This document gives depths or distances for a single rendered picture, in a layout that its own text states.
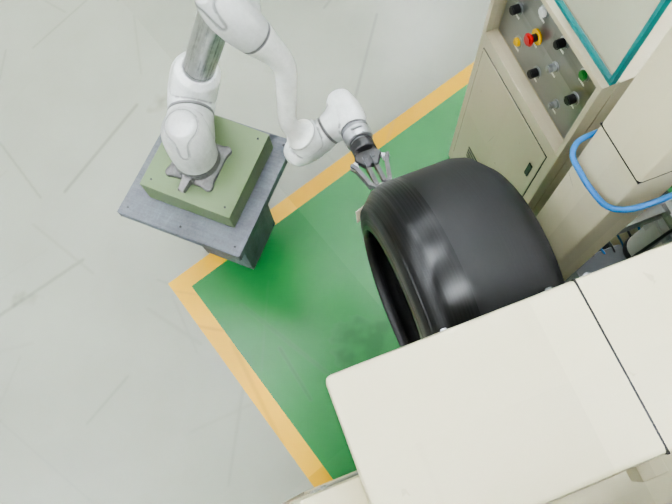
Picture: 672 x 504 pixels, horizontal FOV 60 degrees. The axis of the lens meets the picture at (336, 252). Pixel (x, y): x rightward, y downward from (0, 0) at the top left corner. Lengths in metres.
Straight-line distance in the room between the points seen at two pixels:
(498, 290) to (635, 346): 0.37
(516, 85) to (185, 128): 1.10
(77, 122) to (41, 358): 1.23
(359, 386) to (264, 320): 1.90
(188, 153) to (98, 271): 1.19
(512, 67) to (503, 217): 1.02
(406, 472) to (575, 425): 0.23
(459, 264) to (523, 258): 0.13
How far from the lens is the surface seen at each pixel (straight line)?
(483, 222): 1.21
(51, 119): 3.48
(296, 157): 1.91
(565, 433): 0.85
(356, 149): 1.79
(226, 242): 2.13
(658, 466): 1.15
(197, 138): 1.92
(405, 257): 1.20
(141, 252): 2.94
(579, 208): 1.34
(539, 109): 2.09
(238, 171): 2.12
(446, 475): 0.81
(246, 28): 1.49
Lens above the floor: 2.59
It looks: 70 degrees down
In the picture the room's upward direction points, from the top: 8 degrees counter-clockwise
